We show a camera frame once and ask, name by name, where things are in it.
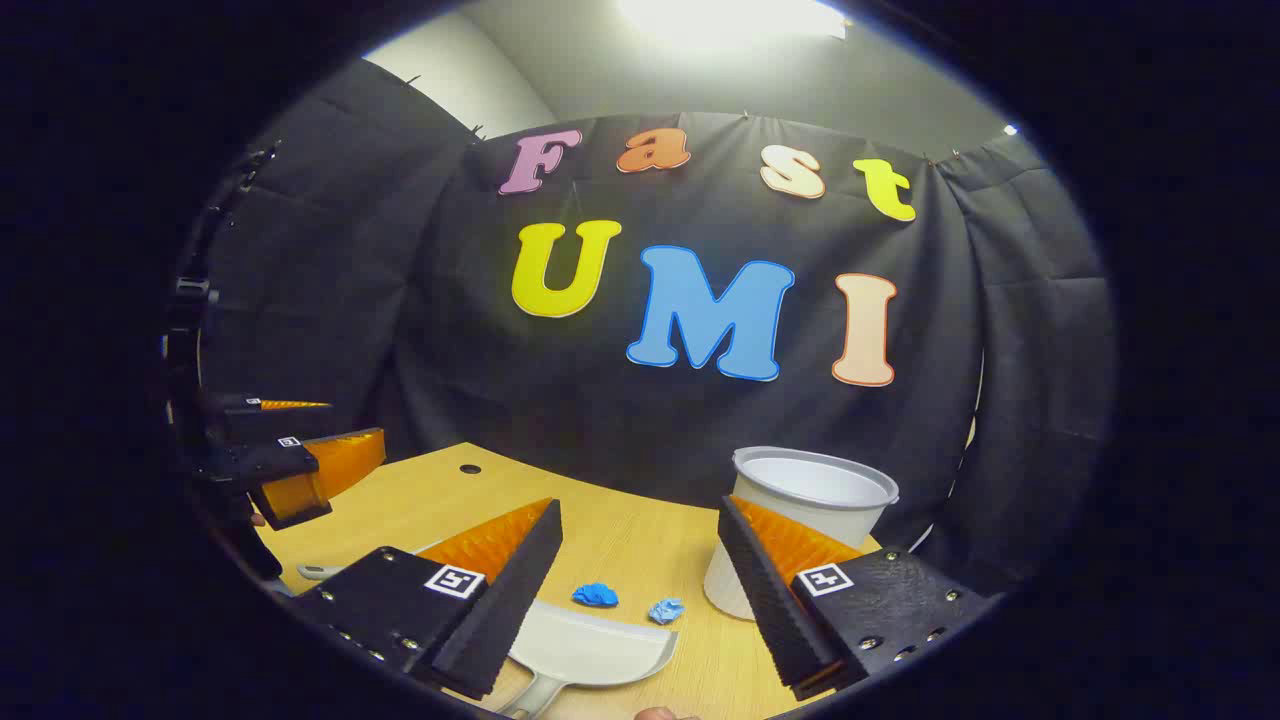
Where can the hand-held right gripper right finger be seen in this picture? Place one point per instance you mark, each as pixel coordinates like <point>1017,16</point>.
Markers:
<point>775,600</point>

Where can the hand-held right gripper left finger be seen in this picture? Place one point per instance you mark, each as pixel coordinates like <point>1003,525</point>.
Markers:
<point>500,610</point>

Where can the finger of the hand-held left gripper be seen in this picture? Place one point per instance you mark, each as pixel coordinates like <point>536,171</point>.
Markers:
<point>325,470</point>
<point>235,408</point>

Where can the dark blue paper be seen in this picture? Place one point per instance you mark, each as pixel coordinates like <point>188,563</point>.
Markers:
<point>595,595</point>

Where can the grey dustpan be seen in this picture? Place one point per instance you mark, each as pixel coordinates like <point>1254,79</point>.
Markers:
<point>590,650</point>

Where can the small grey broom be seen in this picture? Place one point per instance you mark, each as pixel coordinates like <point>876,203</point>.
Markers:
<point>320,572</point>

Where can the light blue paper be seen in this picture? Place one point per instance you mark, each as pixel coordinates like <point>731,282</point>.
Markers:
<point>666,611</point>

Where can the white garbage bin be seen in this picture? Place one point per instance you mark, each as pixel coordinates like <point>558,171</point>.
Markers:
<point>810,480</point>

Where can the black backdrop cloth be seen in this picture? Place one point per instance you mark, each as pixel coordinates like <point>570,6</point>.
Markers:
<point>450,350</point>

